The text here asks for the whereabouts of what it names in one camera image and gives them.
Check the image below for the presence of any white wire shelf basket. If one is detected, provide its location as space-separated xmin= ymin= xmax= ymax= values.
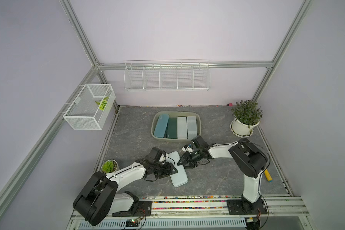
xmin=124 ymin=62 xmax=211 ymax=91

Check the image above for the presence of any translucent pencil case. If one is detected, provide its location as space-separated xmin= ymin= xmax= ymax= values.
xmin=187 ymin=116 xmax=198 ymax=140
xmin=177 ymin=117 xmax=188 ymax=140

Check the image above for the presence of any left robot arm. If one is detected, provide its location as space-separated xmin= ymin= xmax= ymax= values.
xmin=73 ymin=147 xmax=178 ymax=226

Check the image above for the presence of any large pale blue case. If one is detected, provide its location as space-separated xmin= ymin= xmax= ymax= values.
xmin=166 ymin=151 xmax=188 ymax=187

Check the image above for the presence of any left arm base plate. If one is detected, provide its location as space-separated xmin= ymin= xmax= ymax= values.
xmin=109 ymin=191 xmax=152 ymax=217

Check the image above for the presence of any dark green pencil case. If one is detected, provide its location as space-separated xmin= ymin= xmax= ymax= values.
xmin=165 ymin=117 xmax=178 ymax=139

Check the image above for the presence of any green leaf toy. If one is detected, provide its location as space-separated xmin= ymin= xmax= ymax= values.
xmin=95 ymin=97 xmax=109 ymax=111

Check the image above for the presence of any teal blue pencil case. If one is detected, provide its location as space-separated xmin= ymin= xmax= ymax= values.
xmin=153 ymin=114 xmax=169 ymax=138

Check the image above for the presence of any olive green storage box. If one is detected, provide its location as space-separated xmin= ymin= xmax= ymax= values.
xmin=151 ymin=111 xmax=201 ymax=142

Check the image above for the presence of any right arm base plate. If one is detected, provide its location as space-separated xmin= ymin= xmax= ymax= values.
xmin=227 ymin=199 xmax=268 ymax=216

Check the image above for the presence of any small succulent pot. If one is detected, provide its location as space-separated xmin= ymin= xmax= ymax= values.
xmin=101 ymin=160 xmax=120 ymax=174

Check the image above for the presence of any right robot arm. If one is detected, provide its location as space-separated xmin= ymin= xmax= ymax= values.
xmin=177 ymin=136 xmax=270 ymax=204

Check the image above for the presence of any potted green plant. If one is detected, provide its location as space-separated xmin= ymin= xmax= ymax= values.
xmin=231 ymin=100 xmax=263 ymax=137

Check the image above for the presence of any aluminium rail frame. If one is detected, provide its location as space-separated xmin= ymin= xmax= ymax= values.
xmin=66 ymin=195 xmax=316 ymax=230

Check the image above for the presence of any white mesh wall basket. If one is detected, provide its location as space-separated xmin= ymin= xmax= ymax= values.
xmin=63 ymin=83 xmax=116 ymax=130

